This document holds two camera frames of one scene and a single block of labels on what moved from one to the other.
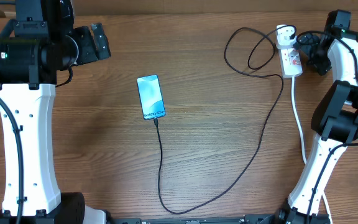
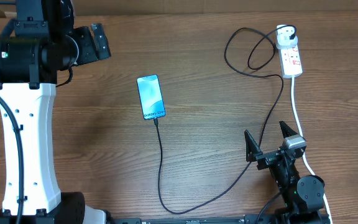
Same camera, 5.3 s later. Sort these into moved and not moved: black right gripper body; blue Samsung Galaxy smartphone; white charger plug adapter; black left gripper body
Moved: black right gripper body
Not moved: black left gripper body; blue Samsung Galaxy smartphone; white charger plug adapter
